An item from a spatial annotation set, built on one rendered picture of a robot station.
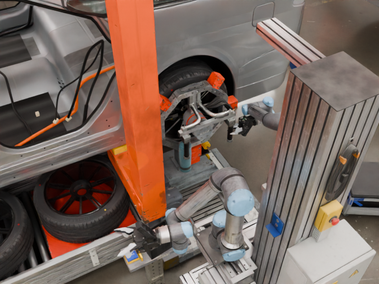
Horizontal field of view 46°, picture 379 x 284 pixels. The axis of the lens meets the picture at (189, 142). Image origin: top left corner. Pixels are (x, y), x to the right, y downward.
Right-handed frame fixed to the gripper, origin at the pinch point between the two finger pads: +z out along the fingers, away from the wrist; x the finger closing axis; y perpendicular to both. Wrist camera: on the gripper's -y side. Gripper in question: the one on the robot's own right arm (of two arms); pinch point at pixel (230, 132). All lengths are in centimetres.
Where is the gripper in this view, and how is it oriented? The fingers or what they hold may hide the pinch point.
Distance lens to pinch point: 305.5
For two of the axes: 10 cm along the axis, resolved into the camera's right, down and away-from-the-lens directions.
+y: 0.0, -7.0, -7.1
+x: 4.8, 6.3, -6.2
